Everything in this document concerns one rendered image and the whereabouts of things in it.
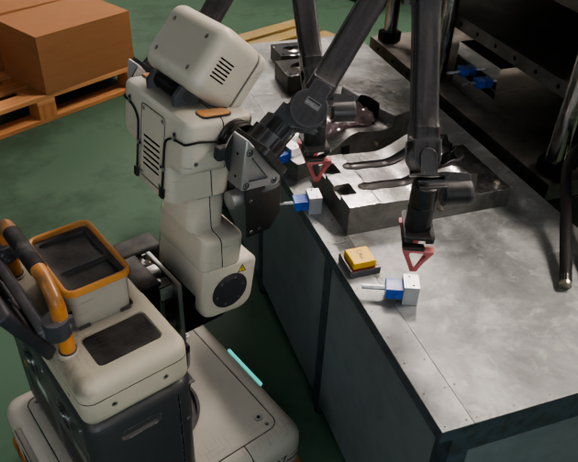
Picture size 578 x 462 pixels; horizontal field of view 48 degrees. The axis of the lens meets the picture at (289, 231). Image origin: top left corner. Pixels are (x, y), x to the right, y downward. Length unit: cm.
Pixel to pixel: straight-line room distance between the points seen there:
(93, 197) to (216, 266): 185
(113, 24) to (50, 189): 121
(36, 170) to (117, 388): 238
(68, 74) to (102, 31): 33
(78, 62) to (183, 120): 283
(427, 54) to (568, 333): 70
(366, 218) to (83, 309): 75
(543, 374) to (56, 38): 323
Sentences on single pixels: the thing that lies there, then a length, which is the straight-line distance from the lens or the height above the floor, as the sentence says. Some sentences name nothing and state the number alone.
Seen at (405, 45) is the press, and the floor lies 78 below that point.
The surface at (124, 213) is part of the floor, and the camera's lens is 323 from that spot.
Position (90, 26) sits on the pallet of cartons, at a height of 48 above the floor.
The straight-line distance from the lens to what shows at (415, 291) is 153.
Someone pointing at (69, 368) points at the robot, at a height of 81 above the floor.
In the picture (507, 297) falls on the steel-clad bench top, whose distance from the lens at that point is 165.
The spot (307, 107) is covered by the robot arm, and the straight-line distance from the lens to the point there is 130.
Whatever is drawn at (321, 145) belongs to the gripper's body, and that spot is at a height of 102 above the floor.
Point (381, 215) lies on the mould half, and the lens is 174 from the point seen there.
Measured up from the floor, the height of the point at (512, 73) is 94.
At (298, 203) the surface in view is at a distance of 177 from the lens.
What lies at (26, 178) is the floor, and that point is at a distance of 362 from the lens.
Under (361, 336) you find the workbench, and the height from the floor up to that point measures 61.
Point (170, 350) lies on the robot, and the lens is 143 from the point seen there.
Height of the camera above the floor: 184
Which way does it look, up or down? 37 degrees down
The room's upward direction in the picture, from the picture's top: 3 degrees clockwise
